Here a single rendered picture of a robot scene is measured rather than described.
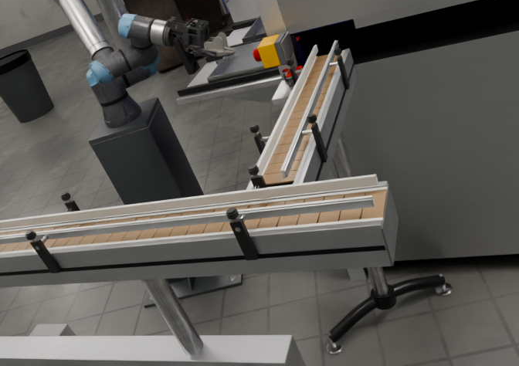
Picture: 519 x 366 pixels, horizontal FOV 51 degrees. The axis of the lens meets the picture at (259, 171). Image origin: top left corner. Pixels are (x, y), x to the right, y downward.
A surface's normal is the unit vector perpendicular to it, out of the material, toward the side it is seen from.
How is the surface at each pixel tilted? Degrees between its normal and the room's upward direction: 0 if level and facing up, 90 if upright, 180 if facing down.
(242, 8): 90
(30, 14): 90
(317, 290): 0
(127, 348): 0
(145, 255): 90
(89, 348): 0
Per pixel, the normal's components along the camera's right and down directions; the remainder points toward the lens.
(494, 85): -0.26, 0.57
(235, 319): -0.33, -0.81
